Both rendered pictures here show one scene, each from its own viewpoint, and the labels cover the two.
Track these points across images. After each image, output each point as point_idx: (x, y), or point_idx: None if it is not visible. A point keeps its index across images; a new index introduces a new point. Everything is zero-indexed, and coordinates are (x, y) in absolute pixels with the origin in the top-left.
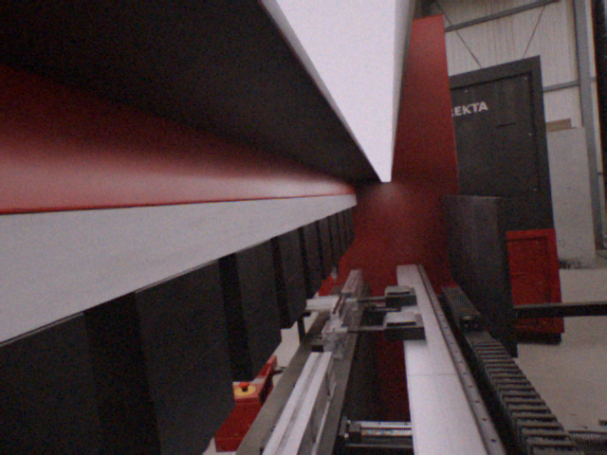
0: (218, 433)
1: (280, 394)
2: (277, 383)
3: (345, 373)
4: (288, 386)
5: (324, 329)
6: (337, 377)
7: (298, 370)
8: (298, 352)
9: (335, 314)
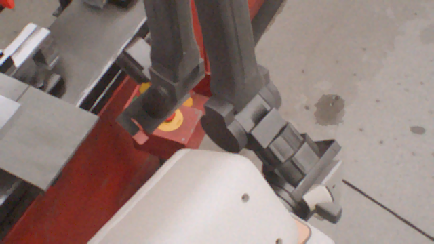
0: (211, 93)
1: (141, 7)
2: (136, 28)
3: (61, 17)
4: (127, 17)
5: (43, 34)
6: (73, 14)
7: (103, 46)
8: (79, 95)
9: (4, 55)
